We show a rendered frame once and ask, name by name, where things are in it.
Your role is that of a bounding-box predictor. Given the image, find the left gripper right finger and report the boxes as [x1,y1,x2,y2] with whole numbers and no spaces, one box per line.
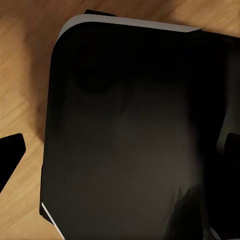
[224,133,240,173]

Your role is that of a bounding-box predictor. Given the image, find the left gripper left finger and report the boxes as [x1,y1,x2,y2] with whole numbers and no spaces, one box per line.
[0,133,26,193]

